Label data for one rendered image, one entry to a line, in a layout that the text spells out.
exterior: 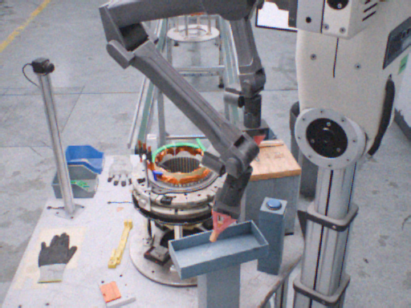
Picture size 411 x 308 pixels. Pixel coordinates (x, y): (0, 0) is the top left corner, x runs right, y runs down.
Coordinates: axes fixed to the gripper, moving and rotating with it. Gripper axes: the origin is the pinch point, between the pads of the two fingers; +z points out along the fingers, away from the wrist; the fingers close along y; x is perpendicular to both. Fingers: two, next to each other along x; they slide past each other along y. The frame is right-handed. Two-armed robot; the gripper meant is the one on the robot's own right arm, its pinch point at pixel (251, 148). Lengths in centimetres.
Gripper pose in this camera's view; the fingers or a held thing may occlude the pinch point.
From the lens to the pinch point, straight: 170.3
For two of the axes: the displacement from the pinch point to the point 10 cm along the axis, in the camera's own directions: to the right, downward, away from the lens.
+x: 2.1, 4.9, -8.5
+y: -9.8, 1.2, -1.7
